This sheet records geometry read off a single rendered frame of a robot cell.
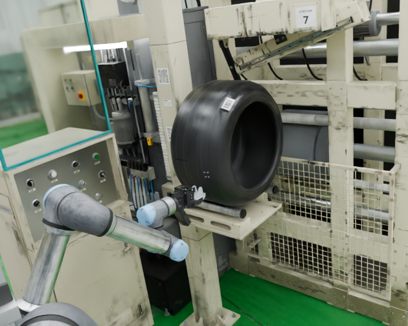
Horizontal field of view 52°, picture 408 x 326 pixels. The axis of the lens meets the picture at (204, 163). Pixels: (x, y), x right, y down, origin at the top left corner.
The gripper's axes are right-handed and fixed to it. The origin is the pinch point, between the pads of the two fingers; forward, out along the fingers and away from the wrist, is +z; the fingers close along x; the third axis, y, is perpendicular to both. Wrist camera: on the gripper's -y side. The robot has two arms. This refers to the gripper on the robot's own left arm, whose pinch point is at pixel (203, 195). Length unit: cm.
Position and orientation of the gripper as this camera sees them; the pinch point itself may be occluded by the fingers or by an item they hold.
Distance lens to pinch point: 183.4
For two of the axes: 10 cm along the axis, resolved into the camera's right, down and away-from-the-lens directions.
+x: -7.6, -1.3, 6.3
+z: 6.4, -2.3, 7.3
